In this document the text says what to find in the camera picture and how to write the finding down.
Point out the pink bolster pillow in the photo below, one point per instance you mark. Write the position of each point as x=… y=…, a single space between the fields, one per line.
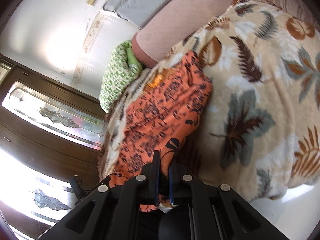
x=173 y=23

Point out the orange black floral garment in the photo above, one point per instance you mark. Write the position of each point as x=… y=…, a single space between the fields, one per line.
x=166 y=112

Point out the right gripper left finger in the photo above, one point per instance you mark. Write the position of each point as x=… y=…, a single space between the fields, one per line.
x=110 y=212

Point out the green white checkered pillow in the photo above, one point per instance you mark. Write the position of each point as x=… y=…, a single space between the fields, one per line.
x=122 y=69

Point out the brown door with stained glass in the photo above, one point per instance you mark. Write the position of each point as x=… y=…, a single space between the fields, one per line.
x=50 y=127

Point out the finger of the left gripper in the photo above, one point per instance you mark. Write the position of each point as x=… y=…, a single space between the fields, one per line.
x=77 y=187

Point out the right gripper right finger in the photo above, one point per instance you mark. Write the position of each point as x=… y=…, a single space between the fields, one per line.
x=217 y=212

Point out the leaf pattern beige blanket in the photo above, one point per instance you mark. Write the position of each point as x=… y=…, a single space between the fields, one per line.
x=259 y=130

